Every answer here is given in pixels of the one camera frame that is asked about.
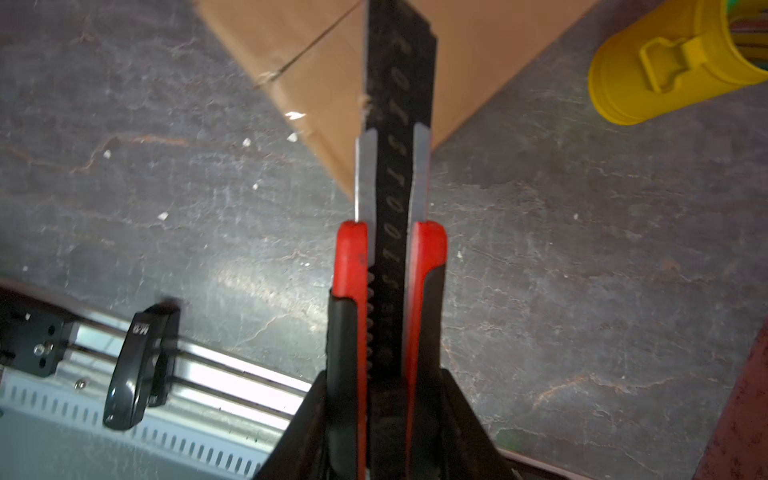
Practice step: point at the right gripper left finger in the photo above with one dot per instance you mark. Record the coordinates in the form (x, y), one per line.
(301, 452)

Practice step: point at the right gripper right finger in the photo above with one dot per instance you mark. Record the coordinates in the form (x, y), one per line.
(468, 452)

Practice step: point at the red black utility knife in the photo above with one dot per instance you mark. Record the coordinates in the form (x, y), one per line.
(384, 382)

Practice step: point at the brown cardboard express box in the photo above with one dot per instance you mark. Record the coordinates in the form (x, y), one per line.
(308, 57)

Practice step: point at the yellow pen cup right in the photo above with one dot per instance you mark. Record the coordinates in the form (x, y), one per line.
(679, 54)

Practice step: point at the aluminium frame rail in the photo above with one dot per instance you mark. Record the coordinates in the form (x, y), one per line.
(79, 371)

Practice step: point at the black clamp handle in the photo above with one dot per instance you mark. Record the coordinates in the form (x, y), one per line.
(145, 366)

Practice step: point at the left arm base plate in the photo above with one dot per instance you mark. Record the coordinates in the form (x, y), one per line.
(34, 334)

